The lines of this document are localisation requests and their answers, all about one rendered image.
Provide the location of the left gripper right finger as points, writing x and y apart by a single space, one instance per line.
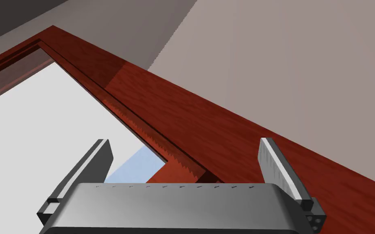
273 164

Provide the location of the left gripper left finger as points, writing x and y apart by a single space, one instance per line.
93 164

